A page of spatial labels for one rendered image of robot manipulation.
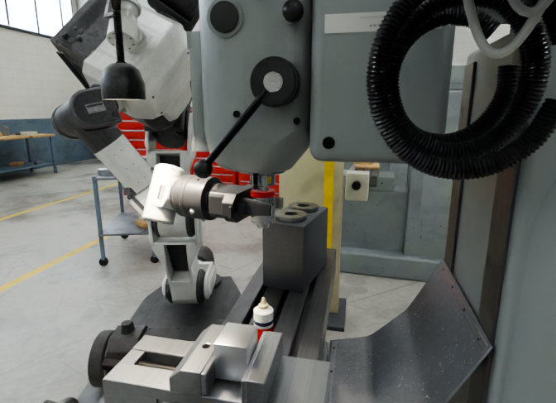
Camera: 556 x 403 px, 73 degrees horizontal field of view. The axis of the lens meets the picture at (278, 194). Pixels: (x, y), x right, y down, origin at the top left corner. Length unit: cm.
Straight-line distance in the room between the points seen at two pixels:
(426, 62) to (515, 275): 30
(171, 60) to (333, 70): 62
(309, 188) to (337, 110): 193
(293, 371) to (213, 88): 47
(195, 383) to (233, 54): 49
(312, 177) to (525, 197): 197
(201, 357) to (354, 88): 46
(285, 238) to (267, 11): 58
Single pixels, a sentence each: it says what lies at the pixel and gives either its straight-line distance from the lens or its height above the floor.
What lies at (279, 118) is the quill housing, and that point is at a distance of 58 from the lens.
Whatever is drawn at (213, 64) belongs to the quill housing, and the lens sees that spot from 62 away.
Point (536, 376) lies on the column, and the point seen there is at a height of 108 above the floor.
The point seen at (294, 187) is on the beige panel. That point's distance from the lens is 247.
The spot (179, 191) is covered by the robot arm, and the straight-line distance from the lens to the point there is 75.
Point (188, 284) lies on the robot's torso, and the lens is 158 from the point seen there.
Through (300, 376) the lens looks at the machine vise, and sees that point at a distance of 66.
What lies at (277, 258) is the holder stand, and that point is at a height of 103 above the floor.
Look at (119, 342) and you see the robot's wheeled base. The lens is 155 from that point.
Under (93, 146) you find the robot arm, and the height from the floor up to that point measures 133.
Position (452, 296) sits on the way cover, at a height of 108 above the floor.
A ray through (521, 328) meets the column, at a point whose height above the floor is 114.
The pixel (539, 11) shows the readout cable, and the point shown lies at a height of 150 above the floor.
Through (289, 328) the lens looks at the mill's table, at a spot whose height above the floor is 94.
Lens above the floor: 142
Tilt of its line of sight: 13 degrees down
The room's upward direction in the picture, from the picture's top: straight up
